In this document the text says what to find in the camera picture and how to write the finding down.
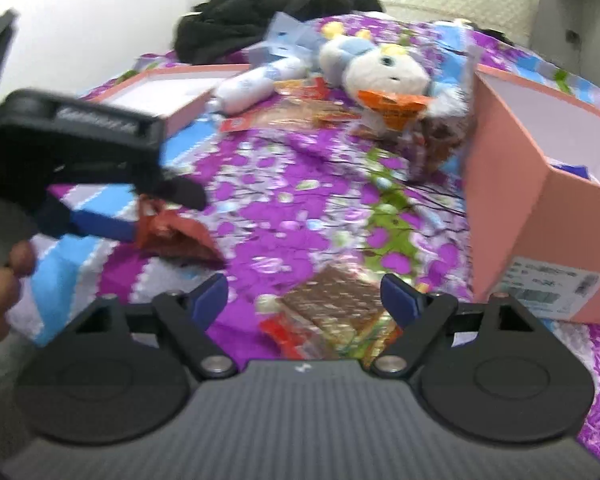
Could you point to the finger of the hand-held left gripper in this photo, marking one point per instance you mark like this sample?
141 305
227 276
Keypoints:
100 225
180 191

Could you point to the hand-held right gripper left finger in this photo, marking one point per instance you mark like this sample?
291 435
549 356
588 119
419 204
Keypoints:
211 300

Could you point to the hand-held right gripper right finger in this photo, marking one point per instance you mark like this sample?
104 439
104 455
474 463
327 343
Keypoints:
399 300

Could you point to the dark red snack packet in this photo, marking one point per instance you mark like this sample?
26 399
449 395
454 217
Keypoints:
180 237

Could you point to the clear orange snack packet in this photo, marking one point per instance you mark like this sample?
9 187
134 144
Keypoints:
330 305

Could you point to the clear brown snack packet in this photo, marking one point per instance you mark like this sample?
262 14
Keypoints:
290 116

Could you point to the pink cardboard box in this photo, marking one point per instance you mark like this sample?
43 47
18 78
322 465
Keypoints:
515 200

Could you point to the dark brown snack packet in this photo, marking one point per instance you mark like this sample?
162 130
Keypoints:
437 147

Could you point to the red yellow snack packet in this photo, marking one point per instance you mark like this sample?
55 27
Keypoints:
302 91

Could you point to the blue white snack packet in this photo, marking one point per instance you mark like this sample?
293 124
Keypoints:
572 170

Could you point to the pink box lid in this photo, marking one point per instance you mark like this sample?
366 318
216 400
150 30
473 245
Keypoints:
180 92

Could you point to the floral bed sheet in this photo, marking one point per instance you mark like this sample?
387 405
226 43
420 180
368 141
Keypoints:
305 200

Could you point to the white spray bottle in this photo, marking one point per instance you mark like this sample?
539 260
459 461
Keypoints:
255 85

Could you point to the light blue plastic bag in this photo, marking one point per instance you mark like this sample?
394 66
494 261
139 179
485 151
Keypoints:
285 40

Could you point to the black jacket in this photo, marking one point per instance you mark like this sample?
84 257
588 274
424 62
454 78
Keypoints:
260 15

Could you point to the white blue plush toy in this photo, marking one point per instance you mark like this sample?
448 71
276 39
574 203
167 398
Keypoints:
390 67

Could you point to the white wardrobe cabinet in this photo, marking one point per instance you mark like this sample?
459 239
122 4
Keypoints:
580 5

